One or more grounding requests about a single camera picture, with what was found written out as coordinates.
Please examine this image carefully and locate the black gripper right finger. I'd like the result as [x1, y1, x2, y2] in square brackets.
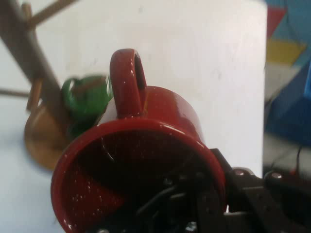
[210, 148, 311, 233]

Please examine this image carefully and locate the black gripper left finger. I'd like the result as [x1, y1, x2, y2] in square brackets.
[137, 169, 228, 233]

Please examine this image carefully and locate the dark red ceramic mug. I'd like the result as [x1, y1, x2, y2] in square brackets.
[50, 48, 228, 233]

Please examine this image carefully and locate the blue yellow red mat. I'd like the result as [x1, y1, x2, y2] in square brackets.
[264, 0, 311, 146]

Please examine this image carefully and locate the green ceramic mug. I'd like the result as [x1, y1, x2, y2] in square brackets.
[60, 74, 114, 139]

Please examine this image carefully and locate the wooden mug tree stand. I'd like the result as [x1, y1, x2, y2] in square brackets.
[0, 0, 81, 170]

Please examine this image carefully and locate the thin black cable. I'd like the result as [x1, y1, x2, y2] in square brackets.
[290, 143, 305, 174]

